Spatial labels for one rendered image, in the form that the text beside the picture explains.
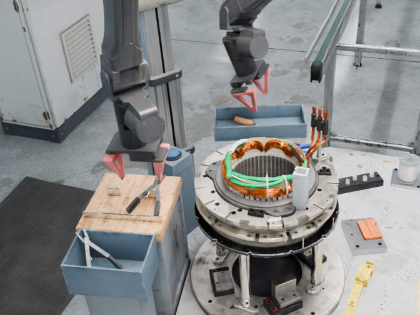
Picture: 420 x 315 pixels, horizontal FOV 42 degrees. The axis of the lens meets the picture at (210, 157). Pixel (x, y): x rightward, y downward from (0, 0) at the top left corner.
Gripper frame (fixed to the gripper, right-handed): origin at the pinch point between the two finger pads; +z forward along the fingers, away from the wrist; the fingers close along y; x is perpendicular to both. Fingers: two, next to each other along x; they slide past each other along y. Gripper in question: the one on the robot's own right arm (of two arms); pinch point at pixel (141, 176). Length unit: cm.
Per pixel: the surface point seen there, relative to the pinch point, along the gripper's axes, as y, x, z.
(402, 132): 91, 198, 120
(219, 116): 9.8, 43.5, 12.4
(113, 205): -7.7, -0.3, 8.6
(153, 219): 2.9, -5.0, 7.6
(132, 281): 1.8, -19.5, 10.8
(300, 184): 33.6, -1.7, -1.4
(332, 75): 46, 169, 67
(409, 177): 65, 48, 35
